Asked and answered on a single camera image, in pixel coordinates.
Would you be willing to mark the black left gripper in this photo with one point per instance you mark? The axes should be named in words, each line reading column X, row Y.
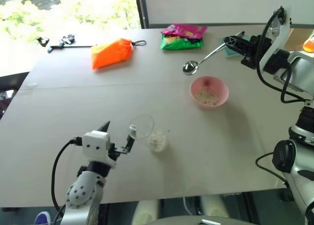
column 113, row 152

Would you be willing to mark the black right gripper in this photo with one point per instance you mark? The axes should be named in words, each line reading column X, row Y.
column 252, row 48

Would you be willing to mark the clear glass mug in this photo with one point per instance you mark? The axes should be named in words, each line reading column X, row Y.
column 142, row 134

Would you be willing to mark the silver metal spoon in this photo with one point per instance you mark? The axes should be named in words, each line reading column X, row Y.
column 191, row 67

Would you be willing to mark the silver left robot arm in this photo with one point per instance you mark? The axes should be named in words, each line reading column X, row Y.
column 81, row 193

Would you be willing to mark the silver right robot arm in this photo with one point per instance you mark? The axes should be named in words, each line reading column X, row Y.
column 303, row 70

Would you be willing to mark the oatmeal in glass mug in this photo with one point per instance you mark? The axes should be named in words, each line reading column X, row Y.
column 157, row 140

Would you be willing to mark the pink bowl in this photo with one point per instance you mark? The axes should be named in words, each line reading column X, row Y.
column 218, row 86

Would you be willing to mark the oatmeal in pink bowl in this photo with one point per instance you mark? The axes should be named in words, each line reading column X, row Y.
column 206, row 97

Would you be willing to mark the teal notepad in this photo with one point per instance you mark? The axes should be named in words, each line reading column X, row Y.
column 229, row 54

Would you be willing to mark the pink snack packet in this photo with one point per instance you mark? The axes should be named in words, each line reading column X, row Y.
column 186, row 30

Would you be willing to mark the green snack packet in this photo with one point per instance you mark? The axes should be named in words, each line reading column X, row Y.
column 181, row 45

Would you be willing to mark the bottle with orange liquid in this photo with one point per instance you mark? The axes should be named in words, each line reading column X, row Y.
column 309, row 46

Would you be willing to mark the white rounded shape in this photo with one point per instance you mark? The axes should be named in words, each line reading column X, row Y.
column 216, row 206
column 147, row 210

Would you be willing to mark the black carabiner clip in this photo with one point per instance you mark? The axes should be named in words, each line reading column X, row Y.
column 134, row 43

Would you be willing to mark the thin black rod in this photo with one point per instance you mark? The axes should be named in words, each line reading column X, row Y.
column 52, row 48

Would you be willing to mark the black and white gadget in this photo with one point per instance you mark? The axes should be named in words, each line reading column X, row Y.
column 67, row 38

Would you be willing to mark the blue shoe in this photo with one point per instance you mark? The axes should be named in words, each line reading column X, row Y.
column 41, row 218

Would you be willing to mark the small black clamp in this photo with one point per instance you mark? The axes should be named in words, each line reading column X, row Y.
column 43, row 41

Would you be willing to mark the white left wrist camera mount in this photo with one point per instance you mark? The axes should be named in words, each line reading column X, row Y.
column 95, row 144

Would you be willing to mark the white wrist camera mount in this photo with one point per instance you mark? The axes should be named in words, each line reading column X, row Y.
column 95, row 144
column 282, row 36

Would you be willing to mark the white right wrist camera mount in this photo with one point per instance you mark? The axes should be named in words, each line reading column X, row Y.
column 282, row 36

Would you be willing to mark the dark window frame post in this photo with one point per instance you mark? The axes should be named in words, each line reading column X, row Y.
column 142, row 8

